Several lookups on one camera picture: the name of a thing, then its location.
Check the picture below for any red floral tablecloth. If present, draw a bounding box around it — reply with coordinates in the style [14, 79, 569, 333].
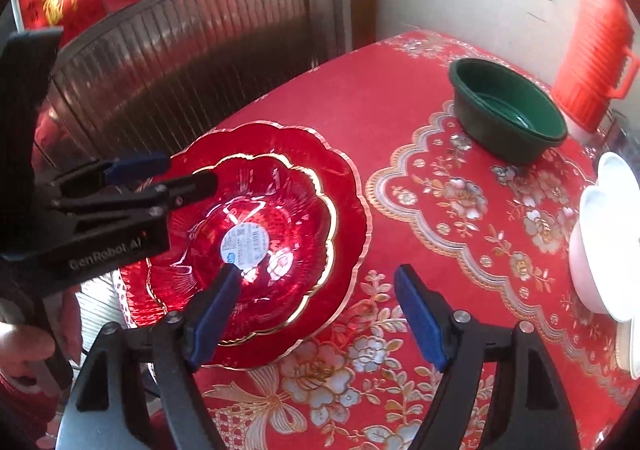
[115, 30, 640, 450]

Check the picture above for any red glass bowl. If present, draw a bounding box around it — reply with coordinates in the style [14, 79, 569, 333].
[145, 153, 337, 347]

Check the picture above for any person's left hand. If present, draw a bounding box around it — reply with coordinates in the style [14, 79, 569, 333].
[0, 320, 57, 383]

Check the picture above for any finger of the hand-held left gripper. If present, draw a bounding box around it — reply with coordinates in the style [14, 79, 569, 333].
[50, 171, 219, 227]
[47, 154, 172, 201]

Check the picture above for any ribbed metal door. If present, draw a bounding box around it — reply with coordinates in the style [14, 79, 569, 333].
[30, 0, 321, 171]

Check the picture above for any green plastic bowl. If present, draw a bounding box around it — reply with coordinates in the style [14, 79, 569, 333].
[448, 58, 569, 165]

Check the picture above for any beige disposable plate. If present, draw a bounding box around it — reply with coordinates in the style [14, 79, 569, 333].
[615, 320, 640, 381]

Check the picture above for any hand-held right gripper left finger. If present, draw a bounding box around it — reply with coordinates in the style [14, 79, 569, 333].
[54, 263, 243, 450]

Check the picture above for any orange thermos flask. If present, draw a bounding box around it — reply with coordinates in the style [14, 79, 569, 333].
[552, 0, 640, 138]

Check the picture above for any white plate under bowl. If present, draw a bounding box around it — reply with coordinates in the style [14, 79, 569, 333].
[570, 185, 640, 323]

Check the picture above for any red scalloped glass plate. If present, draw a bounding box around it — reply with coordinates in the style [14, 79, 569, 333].
[119, 120, 373, 372]

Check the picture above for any small white bowl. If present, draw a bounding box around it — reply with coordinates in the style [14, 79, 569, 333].
[597, 151, 640, 241]

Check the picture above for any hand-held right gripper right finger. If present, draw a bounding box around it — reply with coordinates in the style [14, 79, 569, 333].
[394, 264, 588, 450]

